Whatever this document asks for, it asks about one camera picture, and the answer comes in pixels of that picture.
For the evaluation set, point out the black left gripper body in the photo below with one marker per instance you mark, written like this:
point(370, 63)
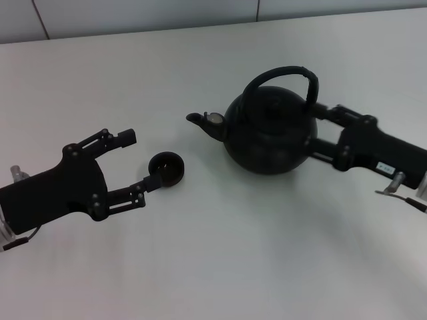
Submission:
point(56, 196)

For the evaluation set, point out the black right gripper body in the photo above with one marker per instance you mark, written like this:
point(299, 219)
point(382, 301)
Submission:
point(377, 150)

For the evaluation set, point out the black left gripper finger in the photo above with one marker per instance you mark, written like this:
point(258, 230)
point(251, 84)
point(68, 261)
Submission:
point(128, 137)
point(151, 182)

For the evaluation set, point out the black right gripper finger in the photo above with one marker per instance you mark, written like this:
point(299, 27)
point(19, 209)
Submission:
point(325, 148)
point(337, 115)

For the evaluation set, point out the small dark teacup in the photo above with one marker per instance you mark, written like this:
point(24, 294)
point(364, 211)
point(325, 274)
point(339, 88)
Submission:
point(171, 166)

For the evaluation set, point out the black round teapot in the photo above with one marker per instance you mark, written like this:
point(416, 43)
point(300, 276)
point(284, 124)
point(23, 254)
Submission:
point(270, 140)

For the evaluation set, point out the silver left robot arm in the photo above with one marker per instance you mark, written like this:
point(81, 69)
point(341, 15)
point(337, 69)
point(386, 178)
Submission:
point(4, 230)

